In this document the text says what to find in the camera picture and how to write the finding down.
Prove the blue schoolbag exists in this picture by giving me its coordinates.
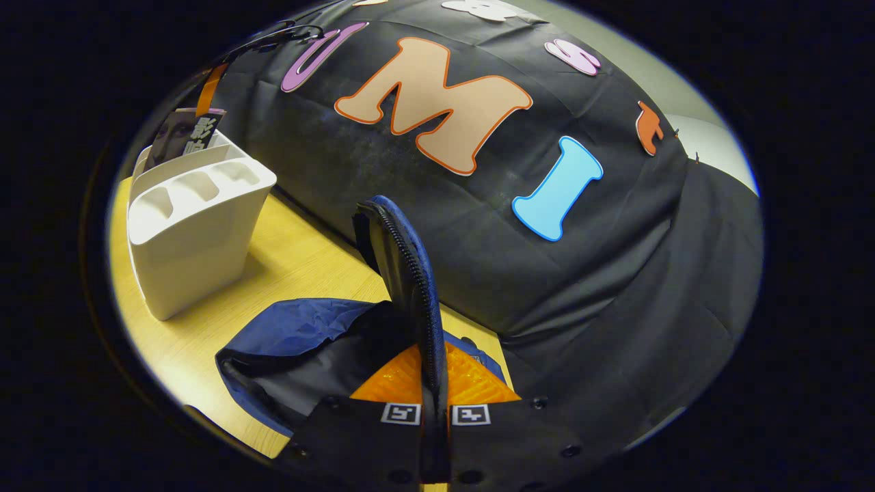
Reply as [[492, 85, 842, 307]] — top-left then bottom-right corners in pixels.
[[215, 195, 510, 482]]

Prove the dark cover book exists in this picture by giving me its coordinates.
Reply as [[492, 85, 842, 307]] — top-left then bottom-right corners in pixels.
[[147, 107, 226, 172]]

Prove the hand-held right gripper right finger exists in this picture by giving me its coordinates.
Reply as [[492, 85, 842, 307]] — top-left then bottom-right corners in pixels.
[[444, 342, 616, 491]]

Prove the black backdrop cloth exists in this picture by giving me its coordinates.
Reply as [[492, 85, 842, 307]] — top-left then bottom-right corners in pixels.
[[205, 0, 765, 465]]

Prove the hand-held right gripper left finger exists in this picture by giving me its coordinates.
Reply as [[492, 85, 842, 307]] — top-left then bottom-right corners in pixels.
[[273, 342, 426, 491]]

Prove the white plastic bookshelf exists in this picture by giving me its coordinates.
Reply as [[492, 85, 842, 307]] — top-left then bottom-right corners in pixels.
[[128, 133, 278, 322]]

